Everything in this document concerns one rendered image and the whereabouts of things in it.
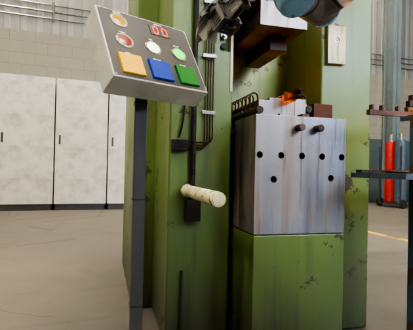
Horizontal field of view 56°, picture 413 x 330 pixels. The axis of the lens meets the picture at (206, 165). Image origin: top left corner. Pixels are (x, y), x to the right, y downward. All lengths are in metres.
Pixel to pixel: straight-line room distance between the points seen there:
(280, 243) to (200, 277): 0.36
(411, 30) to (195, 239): 10.10
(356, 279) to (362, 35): 1.12
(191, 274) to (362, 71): 1.18
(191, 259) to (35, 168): 5.20
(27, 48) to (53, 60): 0.45
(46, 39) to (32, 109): 1.47
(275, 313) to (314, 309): 0.17
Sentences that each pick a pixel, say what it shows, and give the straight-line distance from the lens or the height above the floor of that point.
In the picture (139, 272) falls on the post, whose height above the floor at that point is 0.36.
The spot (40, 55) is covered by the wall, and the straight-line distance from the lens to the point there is 7.51.
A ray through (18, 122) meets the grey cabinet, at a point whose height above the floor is 1.36.
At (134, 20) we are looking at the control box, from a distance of 1.35.
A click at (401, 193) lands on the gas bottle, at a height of 0.30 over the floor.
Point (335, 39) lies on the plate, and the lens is 1.90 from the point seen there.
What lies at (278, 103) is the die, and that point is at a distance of 1.56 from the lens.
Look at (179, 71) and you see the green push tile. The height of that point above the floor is 1.02.
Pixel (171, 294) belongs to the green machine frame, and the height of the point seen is 0.21.
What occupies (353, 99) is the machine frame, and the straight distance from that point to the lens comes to 1.91.
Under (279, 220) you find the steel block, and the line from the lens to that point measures 1.49.
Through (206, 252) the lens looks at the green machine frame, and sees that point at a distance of 1.62.
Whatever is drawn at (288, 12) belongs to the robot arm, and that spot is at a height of 1.10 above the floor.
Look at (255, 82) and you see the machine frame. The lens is 2.06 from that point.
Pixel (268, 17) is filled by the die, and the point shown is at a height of 1.30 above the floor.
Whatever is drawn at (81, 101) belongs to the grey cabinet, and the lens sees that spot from 6.69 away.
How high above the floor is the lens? 0.71
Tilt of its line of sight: 1 degrees up
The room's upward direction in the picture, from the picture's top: 1 degrees clockwise
